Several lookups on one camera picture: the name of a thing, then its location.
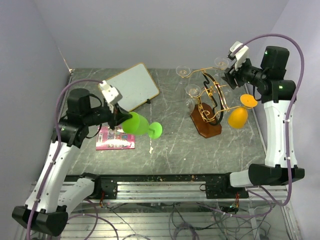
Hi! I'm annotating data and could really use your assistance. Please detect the aluminium mounting rail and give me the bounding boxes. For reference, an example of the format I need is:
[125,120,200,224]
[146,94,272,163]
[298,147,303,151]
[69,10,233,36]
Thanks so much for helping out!
[29,173,291,202]

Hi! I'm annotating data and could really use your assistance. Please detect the clear front wine glass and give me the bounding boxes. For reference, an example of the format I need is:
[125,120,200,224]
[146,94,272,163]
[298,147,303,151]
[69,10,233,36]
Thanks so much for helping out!
[185,84,202,116]

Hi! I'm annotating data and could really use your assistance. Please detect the pink booklet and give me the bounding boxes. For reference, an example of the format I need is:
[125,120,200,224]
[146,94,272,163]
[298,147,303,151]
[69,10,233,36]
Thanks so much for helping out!
[95,126,135,151]

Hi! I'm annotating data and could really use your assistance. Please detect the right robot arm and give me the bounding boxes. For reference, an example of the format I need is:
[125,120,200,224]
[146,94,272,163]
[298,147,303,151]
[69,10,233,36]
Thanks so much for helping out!
[220,41,305,198]

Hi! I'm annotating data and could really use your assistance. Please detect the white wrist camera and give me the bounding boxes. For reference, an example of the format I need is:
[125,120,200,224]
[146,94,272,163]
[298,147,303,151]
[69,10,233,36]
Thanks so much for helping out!
[98,80,123,113]
[227,41,249,71]

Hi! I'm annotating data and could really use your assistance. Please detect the yellow framed whiteboard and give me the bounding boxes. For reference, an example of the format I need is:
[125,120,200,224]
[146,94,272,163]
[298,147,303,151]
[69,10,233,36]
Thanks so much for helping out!
[104,62,160,112]

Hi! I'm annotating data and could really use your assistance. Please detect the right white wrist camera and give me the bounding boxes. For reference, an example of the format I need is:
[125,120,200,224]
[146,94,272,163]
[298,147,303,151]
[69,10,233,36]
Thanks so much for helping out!
[227,41,249,71]

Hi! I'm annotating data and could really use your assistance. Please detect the green plastic goblet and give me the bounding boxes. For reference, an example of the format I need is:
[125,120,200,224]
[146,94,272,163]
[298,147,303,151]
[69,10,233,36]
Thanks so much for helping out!
[121,112,163,139]

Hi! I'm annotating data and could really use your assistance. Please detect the clear small wine glass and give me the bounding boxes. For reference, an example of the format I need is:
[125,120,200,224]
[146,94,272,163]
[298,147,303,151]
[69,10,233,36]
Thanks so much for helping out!
[214,57,229,78]

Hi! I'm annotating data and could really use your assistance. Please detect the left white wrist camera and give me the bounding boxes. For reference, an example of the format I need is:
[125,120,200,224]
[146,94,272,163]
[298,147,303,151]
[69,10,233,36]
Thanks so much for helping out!
[98,80,123,113]

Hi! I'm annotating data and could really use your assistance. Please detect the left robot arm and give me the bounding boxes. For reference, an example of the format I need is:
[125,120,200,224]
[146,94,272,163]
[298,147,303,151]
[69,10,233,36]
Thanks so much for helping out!
[12,86,131,239]

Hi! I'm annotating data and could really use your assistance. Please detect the gold wine glass rack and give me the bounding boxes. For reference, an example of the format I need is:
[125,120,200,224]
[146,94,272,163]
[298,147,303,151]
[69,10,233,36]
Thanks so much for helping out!
[190,68,242,139]

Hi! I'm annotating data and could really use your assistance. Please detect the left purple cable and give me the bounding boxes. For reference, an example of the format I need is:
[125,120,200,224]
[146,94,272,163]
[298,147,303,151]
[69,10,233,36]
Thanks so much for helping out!
[26,79,118,240]

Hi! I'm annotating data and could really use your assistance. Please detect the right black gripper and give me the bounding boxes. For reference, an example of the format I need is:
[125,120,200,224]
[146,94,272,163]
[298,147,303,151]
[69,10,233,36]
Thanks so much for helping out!
[221,55,267,89]

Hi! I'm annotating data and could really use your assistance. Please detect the orange plastic goblet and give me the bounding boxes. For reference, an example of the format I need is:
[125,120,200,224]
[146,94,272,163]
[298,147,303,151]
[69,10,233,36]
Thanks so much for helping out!
[227,94,258,129]

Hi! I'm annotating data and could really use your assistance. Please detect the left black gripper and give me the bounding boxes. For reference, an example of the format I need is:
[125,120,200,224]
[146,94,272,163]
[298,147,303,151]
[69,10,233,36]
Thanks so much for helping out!
[83,102,132,130]

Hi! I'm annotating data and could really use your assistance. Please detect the clear tall wine glass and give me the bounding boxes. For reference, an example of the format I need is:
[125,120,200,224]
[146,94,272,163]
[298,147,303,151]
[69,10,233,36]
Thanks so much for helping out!
[175,65,191,84]

